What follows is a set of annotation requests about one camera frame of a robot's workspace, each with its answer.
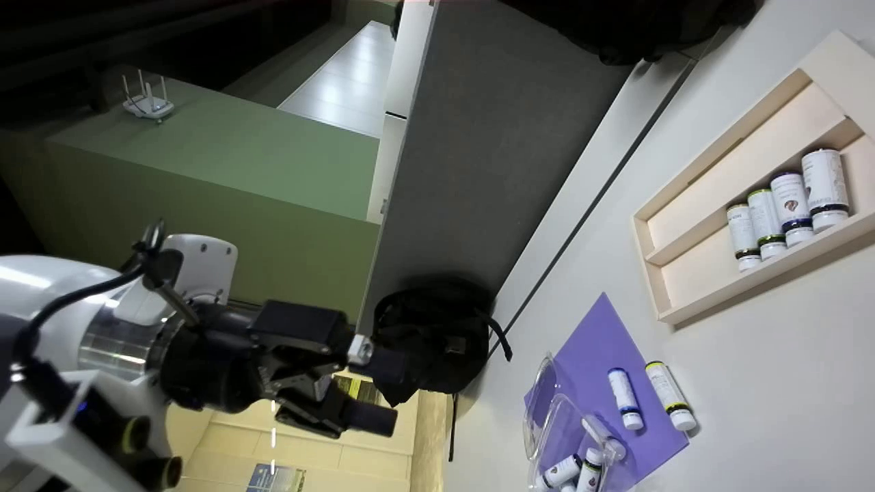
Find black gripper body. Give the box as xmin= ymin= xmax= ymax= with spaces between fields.
xmin=249 ymin=297 xmax=361 ymax=384

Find yellow-green band bottle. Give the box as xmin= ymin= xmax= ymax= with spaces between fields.
xmin=643 ymin=358 xmax=704 ymax=440

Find small white bottle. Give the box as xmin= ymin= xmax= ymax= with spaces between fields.
xmin=540 ymin=453 xmax=585 ymax=492
xmin=576 ymin=445 xmax=607 ymax=492

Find blue label bottle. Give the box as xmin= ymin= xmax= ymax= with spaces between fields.
xmin=606 ymin=365 xmax=648 ymax=434

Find olive label bottle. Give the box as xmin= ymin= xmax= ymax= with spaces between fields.
xmin=725 ymin=201 xmax=766 ymax=276

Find green label bottle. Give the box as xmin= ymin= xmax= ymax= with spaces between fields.
xmin=746 ymin=185 xmax=792 ymax=266

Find purple label bottle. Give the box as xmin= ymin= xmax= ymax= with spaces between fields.
xmin=768 ymin=168 xmax=819 ymax=252

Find black backpack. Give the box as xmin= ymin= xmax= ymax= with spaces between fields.
xmin=366 ymin=272 xmax=514 ymax=465

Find printed paper sheet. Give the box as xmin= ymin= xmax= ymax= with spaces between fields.
xmin=245 ymin=462 xmax=309 ymax=492

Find green cabinet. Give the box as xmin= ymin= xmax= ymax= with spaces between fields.
xmin=0 ymin=74 xmax=383 ymax=322

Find purple mat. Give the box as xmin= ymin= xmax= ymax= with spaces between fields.
xmin=524 ymin=289 xmax=693 ymax=492

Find grey partition panel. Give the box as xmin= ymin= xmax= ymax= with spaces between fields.
xmin=361 ymin=0 xmax=634 ymax=332

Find white bench top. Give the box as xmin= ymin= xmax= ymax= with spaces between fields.
xmin=276 ymin=20 xmax=401 ymax=143

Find white wifi router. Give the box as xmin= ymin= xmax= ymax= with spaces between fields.
xmin=119 ymin=69 xmax=179 ymax=125

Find light wooden shelf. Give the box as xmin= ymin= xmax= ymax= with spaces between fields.
xmin=632 ymin=26 xmax=875 ymax=331

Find white bottles in tray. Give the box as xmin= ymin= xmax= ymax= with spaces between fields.
xmin=800 ymin=147 xmax=854 ymax=235

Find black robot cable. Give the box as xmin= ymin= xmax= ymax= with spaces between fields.
xmin=12 ymin=222 xmax=201 ymax=376

